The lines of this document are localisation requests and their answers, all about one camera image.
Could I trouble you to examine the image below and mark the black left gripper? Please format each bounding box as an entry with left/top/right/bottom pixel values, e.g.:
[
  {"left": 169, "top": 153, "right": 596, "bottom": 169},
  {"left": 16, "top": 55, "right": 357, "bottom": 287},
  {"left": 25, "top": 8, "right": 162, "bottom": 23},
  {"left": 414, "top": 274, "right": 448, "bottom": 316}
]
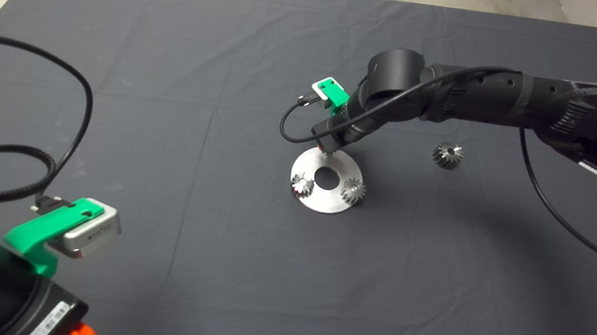
[{"left": 4, "top": 274, "right": 120, "bottom": 335}]

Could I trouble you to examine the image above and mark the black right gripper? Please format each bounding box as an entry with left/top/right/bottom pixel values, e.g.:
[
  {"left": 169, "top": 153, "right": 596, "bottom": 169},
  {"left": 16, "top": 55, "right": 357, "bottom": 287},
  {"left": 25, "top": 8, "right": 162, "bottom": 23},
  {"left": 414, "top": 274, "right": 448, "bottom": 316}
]
[{"left": 309, "top": 112, "right": 369, "bottom": 159}]

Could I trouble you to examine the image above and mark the large dark steel gear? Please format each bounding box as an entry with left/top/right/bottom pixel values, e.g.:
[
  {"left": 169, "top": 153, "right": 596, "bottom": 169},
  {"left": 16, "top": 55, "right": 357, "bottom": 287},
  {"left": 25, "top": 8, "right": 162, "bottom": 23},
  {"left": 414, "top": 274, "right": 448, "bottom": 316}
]
[{"left": 431, "top": 140, "right": 465, "bottom": 171}]

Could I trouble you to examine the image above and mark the shiny small steel gear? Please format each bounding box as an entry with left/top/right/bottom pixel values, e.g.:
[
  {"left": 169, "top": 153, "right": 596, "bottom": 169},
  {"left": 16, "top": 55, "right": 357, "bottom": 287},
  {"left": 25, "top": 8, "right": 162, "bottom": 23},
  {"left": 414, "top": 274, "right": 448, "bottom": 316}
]
[
  {"left": 339, "top": 176, "right": 368, "bottom": 208},
  {"left": 289, "top": 171, "right": 316, "bottom": 199}
]

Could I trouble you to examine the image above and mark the round metal plate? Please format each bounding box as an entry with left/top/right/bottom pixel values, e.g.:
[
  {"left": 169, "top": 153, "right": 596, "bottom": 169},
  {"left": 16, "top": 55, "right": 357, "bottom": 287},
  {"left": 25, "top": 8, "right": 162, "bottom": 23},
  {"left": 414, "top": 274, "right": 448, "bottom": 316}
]
[{"left": 286, "top": 145, "right": 365, "bottom": 217}]

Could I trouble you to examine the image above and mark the dark grey table cloth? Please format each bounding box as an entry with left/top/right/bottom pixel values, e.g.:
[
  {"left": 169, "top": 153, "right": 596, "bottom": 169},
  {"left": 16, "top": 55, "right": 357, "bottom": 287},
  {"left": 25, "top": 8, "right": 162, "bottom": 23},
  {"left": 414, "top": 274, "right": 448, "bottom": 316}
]
[{"left": 0, "top": 0, "right": 597, "bottom": 335}]

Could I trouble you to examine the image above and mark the silver right camera box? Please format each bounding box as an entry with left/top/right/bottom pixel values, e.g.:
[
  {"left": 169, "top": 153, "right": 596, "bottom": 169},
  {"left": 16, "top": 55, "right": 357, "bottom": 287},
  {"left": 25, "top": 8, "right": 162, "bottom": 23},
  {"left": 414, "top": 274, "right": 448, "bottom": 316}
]
[{"left": 309, "top": 75, "right": 338, "bottom": 111}]

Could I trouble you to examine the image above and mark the silver camera box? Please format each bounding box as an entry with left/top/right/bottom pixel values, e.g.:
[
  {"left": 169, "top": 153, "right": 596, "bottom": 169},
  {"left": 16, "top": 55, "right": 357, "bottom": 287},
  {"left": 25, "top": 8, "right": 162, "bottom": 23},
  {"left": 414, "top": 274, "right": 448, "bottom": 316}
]
[
  {"left": 55, "top": 201, "right": 125, "bottom": 264},
  {"left": 309, "top": 75, "right": 338, "bottom": 111}
]

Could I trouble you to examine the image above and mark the green right camera mount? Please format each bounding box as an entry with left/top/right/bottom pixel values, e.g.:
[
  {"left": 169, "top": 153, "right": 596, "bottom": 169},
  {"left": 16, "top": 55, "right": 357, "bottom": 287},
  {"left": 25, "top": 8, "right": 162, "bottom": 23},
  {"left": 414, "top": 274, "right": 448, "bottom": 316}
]
[{"left": 312, "top": 77, "right": 353, "bottom": 118}]

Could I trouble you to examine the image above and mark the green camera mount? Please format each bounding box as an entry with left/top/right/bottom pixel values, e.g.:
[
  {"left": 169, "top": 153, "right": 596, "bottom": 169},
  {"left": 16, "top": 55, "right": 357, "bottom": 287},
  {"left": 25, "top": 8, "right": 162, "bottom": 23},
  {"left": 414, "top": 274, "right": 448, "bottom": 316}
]
[
  {"left": 0, "top": 190, "right": 107, "bottom": 283},
  {"left": 312, "top": 77, "right": 353, "bottom": 118}
]

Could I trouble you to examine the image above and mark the silver left camera box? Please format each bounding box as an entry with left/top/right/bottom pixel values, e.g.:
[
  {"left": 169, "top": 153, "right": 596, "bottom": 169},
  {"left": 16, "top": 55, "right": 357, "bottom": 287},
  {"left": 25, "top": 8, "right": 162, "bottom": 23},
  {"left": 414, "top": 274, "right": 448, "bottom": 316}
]
[{"left": 55, "top": 201, "right": 125, "bottom": 264}]

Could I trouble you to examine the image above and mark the green left camera mount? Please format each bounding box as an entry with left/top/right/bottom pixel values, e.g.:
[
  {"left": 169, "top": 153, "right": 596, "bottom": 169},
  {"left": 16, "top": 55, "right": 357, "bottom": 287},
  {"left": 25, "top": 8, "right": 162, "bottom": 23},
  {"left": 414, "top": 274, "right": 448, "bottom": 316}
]
[{"left": 0, "top": 190, "right": 107, "bottom": 283}]

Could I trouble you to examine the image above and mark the smooth black left camera cable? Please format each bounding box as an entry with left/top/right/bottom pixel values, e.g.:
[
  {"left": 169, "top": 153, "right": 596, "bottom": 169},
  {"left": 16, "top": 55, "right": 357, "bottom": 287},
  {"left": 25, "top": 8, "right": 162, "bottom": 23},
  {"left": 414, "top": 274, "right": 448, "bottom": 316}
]
[{"left": 0, "top": 33, "right": 101, "bottom": 219}]

